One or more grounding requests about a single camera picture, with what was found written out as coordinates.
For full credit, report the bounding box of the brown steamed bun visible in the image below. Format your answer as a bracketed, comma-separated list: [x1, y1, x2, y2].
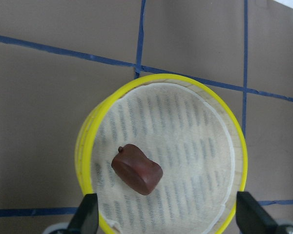
[111, 144, 163, 195]

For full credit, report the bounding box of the white mesh steamer liner cloth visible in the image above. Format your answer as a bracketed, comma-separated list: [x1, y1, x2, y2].
[91, 83, 235, 234]

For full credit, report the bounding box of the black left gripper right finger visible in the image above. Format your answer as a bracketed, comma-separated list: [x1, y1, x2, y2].
[235, 192, 287, 234]

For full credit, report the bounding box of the yellow-rimmed steamer layer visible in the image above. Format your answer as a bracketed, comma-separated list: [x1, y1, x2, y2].
[75, 74, 248, 234]

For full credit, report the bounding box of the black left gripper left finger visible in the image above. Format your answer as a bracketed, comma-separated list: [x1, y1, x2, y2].
[67, 194, 99, 234]

